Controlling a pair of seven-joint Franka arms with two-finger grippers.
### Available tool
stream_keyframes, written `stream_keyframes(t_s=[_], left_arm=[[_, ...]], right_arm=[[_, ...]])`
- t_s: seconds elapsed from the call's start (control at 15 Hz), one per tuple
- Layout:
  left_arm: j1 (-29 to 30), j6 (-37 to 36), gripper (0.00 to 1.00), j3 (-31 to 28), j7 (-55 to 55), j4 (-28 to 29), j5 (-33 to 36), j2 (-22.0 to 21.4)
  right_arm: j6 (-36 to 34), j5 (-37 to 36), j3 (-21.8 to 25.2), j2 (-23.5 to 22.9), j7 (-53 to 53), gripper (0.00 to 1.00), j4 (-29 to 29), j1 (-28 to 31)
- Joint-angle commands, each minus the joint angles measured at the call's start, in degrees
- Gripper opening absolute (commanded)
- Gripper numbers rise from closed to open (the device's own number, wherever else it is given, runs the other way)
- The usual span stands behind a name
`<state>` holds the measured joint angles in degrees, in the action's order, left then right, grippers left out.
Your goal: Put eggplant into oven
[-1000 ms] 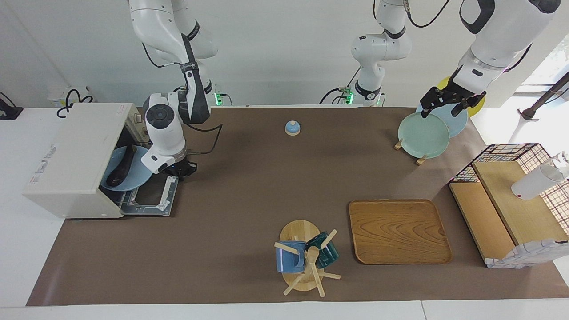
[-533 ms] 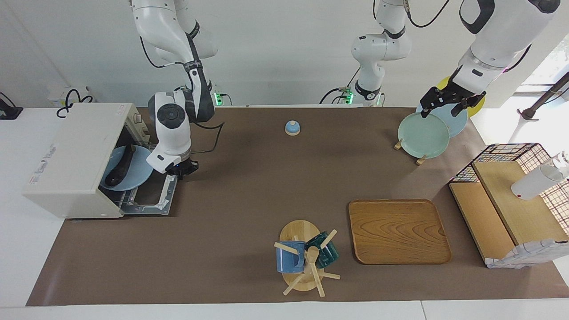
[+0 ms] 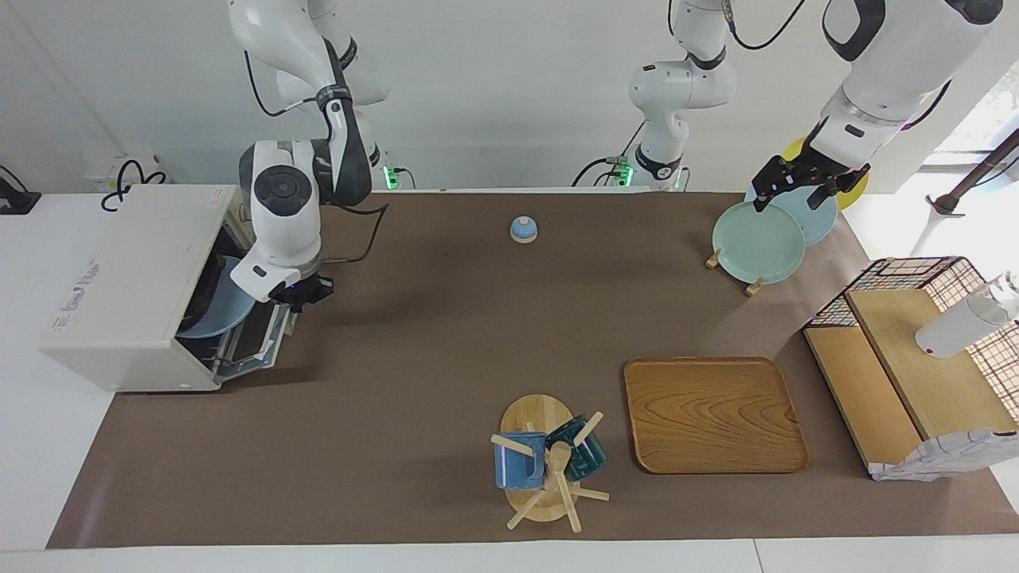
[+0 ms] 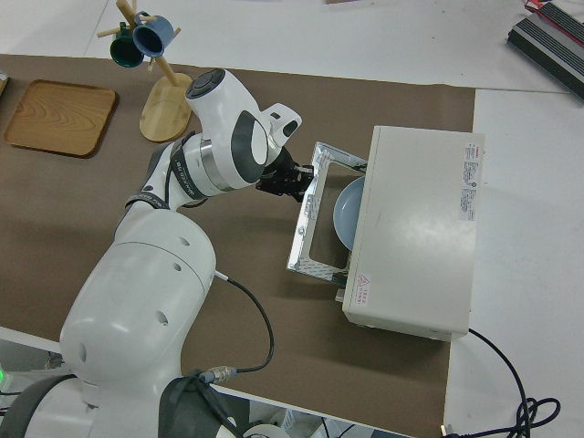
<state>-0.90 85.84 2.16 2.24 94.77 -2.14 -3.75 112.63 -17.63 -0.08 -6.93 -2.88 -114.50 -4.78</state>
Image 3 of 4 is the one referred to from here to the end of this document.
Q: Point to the wooden shelf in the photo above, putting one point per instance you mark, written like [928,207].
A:
[931,382]

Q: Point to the wooden mug tree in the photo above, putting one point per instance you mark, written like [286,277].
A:
[537,414]

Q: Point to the pale green plate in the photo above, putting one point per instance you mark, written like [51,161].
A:
[760,243]

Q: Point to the blue mug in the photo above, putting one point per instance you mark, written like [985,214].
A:
[516,469]

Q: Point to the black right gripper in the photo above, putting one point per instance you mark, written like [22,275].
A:
[302,290]

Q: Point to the white cylindrical object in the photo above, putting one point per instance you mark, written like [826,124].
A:
[955,330]

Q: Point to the glass oven door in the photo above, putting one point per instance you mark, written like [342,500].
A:
[263,338]

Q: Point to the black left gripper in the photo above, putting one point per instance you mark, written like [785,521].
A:
[816,169]

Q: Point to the brown wooden tray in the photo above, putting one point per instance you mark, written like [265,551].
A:
[708,414]

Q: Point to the light blue racked plate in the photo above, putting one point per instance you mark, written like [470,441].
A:
[820,224]

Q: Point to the brown table mat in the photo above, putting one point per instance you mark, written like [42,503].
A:
[446,398]

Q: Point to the patterned white cloth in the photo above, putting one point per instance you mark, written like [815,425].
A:
[947,458]

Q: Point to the white power strip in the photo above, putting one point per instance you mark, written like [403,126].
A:
[97,179]

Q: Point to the cream toaster oven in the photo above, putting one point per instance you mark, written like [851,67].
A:
[119,270]

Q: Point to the yellow plate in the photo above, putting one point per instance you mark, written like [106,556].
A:
[856,192]

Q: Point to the wooden plate rack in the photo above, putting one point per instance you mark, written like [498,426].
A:
[754,287]

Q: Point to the black metal stand pole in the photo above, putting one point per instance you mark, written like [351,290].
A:
[967,185]

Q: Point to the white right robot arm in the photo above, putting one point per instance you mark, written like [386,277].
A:
[283,207]

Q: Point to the dark green mug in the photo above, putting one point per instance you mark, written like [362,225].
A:
[585,458]

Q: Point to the black clamp device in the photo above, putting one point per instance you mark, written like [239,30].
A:
[16,200]

